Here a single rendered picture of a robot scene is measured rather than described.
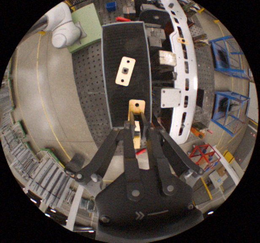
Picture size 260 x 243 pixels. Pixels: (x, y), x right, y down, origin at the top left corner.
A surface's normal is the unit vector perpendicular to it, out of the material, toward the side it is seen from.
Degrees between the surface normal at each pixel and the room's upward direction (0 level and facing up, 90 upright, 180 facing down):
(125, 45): 0
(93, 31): 42
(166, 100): 0
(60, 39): 48
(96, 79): 0
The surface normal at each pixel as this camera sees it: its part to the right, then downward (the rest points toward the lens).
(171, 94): -0.01, 0.37
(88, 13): 0.12, 0.88
